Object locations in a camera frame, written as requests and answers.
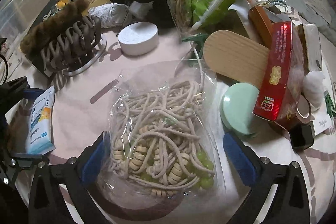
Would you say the green plastic clip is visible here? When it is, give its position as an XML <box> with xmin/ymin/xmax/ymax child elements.
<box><xmin>182</xmin><ymin>33</ymin><xmax>209</xmax><ymax>59</ymax></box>

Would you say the clear bag of beaded rope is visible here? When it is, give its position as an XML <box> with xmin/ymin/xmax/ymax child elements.
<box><xmin>98</xmin><ymin>60</ymin><xmax>226</xmax><ymax>203</ymax></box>

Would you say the white lace cloth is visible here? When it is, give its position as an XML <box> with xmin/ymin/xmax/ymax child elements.
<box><xmin>88</xmin><ymin>2</ymin><xmax>129</xmax><ymax>29</ymax></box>

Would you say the braided bracelet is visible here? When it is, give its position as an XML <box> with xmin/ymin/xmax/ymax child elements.
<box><xmin>259</xmin><ymin>0</ymin><xmax>289</xmax><ymax>12</ymax></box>

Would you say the yellow black toy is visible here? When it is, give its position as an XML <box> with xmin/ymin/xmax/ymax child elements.
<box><xmin>34</xmin><ymin>0</ymin><xmax>80</xmax><ymax>28</ymax></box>

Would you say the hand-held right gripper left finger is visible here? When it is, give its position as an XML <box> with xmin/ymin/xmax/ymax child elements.
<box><xmin>28</xmin><ymin>131</ymin><xmax>124</xmax><ymax>224</ymax></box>

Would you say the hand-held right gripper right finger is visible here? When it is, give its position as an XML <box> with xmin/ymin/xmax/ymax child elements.
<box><xmin>223</xmin><ymin>132</ymin><xmax>311</xmax><ymax>224</ymax></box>

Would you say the red printed box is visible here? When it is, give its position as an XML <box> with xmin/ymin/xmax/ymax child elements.
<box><xmin>252</xmin><ymin>21</ymin><xmax>313</xmax><ymax>131</ymax></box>

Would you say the small bag of twine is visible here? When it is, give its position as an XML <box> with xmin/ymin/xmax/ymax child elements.
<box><xmin>167</xmin><ymin>0</ymin><xmax>200</xmax><ymax>35</ymax></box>

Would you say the wooden oval lid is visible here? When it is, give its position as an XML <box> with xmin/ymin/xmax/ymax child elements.
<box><xmin>203</xmin><ymin>30</ymin><xmax>271</xmax><ymax>89</ymax></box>

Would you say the brown fur trim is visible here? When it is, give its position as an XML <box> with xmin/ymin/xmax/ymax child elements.
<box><xmin>20</xmin><ymin>0</ymin><xmax>90</xmax><ymax>55</ymax></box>

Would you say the brown wooden block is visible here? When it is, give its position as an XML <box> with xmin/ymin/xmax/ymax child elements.
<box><xmin>248</xmin><ymin>6</ymin><xmax>273</xmax><ymax>47</ymax></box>

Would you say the beige cardboard box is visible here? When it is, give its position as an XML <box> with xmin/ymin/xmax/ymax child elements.
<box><xmin>297</xmin><ymin>23</ymin><xmax>323</xmax><ymax>72</ymax></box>

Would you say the white blue tissue packet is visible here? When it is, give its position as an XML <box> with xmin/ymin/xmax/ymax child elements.
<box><xmin>25</xmin><ymin>85</ymin><xmax>56</xmax><ymax>155</ymax></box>

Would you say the white fluffy ball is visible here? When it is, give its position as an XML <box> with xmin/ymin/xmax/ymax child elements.
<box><xmin>303</xmin><ymin>70</ymin><xmax>326</xmax><ymax>109</ymax></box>

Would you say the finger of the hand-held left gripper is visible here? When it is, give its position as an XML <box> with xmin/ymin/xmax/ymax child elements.
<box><xmin>0</xmin><ymin>76</ymin><xmax>46</xmax><ymax>109</ymax></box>
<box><xmin>8</xmin><ymin>152</ymin><xmax>50</xmax><ymax>174</ymax></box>

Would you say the white round container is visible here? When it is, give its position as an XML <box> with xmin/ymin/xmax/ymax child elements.
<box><xmin>118</xmin><ymin>22</ymin><xmax>160</xmax><ymax>56</ymax></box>

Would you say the brown hair claw clip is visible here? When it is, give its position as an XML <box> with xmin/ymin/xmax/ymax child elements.
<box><xmin>40</xmin><ymin>15</ymin><xmax>102</xmax><ymax>75</ymax></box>

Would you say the black silver box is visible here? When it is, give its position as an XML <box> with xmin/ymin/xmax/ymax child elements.
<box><xmin>25</xmin><ymin>48</ymin><xmax>57</xmax><ymax>79</ymax></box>

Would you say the brown tape roll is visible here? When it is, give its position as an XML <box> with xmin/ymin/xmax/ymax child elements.
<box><xmin>295</xmin><ymin>95</ymin><xmax>313</xmax><ymax>122</ymax></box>

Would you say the mint green round tin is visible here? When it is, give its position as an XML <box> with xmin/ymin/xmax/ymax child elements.
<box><xmin>220</xmin><ymin>82</ymin><xmax>261</xmax><ymax>138</ymax></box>

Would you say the black cable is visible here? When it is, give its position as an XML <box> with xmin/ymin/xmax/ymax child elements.
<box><xmin>0</xmin><ymin>53</ymin><xmax>9</xmax><ymax>83</ymax></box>

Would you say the white card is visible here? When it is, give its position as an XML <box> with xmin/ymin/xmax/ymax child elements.
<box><xmin>311</xmin><ymin>109</ymin><xmax>336</xmax><ymax>136</ymax></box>

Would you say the white silicone ring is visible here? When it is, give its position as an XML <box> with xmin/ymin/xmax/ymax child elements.
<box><xmin>63</xmin><ymin>35</ymin><xmax>108</xmax><ymax>77</ymax></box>

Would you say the small black box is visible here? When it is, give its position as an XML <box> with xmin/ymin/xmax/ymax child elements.
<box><xmin>289</xmin><ymin>123</ymin><xmax>315</xmax><ymax>149</ymax></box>

